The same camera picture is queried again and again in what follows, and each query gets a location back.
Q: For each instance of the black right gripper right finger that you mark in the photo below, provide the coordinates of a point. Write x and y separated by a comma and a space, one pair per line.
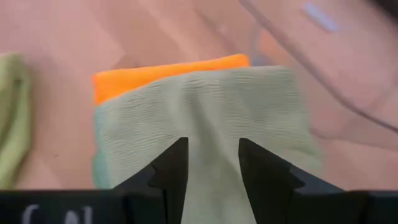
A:
267, 186

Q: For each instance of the orange microfiber towel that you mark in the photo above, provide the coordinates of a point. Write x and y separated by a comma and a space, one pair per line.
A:
140, 77

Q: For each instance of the teal microfiber towel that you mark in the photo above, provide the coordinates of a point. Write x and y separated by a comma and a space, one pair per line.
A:
98, 161

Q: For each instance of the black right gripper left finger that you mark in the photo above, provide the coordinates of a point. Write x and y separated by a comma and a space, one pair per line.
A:
168, 174

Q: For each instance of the clear plastic bin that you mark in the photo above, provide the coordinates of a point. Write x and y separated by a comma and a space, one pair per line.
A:
342, 62

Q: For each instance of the pale green microfiber towel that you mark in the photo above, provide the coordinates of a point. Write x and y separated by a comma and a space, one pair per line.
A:
202, 109

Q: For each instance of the lime green microfiber towel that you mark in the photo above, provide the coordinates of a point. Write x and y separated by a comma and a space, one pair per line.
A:
12, 124

